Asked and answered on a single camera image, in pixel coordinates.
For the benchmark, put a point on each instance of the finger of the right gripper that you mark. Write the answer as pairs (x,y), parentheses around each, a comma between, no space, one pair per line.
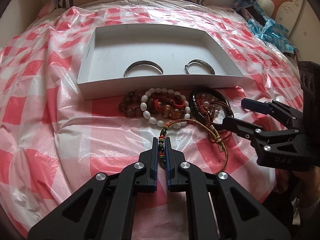
(286,115)
(243,128)

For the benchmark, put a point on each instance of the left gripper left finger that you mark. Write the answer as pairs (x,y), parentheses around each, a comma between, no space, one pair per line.
(104,207)

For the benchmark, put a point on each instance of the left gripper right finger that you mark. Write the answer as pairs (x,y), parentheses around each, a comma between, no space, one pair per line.
(218,207)

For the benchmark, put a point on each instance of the engraved silver bangle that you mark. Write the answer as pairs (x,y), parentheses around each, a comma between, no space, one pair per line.
(199,63)

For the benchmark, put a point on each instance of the cream tree pattern headboard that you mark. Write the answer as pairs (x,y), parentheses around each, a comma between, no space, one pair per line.
(298,22)

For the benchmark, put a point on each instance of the blue white crumpled cloth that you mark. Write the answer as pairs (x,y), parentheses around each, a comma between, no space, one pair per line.
(265,27)

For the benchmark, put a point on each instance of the wide silver bangle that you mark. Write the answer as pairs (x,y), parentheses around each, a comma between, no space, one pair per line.
(143,65)

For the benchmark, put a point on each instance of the white shallow cardboard box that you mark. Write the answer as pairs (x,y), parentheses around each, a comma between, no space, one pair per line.
(111,49)

